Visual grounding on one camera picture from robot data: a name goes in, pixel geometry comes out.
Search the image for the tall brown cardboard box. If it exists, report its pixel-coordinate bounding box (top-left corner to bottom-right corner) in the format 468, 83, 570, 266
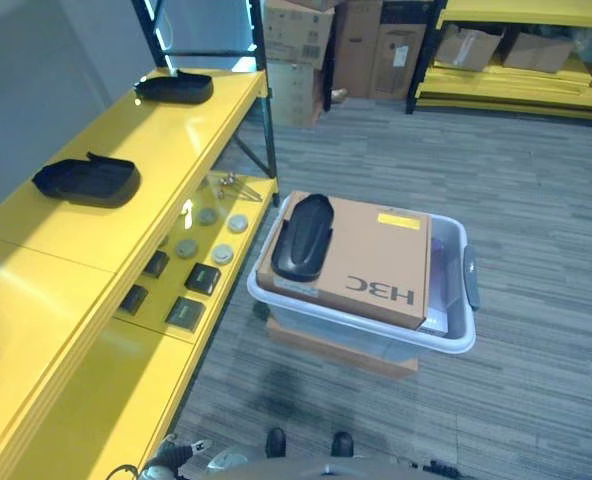
332, 0, 384, 100

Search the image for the black cable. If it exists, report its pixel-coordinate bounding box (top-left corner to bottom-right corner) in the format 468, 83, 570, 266
107, 463, 141, 480

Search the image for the yellow storage rack black frame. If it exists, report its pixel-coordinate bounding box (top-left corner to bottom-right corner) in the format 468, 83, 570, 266
405, 0, 592, 124

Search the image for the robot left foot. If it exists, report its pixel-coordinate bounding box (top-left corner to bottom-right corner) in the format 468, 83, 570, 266
265, 427, 288, 460

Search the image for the black sole-shaped part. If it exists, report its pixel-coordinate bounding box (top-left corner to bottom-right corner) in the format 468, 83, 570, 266
31, 151, 143, 210
270, 193, 336, 283
133, 69, 215, 106

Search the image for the pale cardboard box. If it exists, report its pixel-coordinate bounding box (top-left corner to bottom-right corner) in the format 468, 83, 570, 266
265, 60, 328, 127

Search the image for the pile of metal bolts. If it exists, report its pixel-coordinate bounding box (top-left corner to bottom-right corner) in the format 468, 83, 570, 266
206, 171, 264, 203

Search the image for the printed brown cardboard box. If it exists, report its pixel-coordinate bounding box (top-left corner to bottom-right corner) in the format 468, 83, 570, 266
262, 0, 337, 70

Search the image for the brown H3C cardboard box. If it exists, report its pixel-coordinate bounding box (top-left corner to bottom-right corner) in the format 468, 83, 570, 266
255, 194, 434, 332

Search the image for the translucent plastic storage box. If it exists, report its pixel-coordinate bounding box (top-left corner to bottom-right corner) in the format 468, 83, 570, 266
246, 189, 478, 364

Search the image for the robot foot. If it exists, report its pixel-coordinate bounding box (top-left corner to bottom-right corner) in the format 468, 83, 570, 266
330, 431, 355, 458
265, 427, 288, 460

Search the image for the flat orange cardboard box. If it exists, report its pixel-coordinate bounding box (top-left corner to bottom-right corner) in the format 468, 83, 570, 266
265, 316, 420, 381

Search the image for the stack of yellow boards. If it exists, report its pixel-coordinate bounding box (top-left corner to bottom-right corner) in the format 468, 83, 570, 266
415, 63, 592, 123

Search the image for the small black square box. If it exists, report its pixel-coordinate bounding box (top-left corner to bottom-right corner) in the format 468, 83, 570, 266
119, 284, 150, 318
183, 263, 222, 296
143, 250, 171, 279
165, 296, 207, 333

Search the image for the open brown cardboard box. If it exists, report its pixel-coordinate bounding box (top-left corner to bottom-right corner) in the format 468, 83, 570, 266
502, 29, 578, 75
434, 23, 506, 72

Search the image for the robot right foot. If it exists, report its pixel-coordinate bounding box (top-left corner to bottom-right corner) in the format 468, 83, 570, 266
330, 431, 355, 458

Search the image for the yellow shelf unit black frame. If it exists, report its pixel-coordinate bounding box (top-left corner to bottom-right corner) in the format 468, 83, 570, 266
0, 0, 281, 480

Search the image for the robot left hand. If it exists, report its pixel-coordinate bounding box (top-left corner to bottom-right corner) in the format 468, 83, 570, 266
142, 433, 213, 480

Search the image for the brown cardboard box white label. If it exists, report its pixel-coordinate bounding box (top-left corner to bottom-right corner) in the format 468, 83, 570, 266
371, 22, 431, 102

